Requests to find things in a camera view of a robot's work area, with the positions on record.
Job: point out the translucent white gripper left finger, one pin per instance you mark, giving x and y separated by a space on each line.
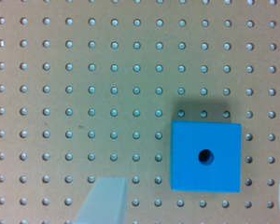
106 202

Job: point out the blue cube with hole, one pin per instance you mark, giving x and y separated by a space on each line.
205 156

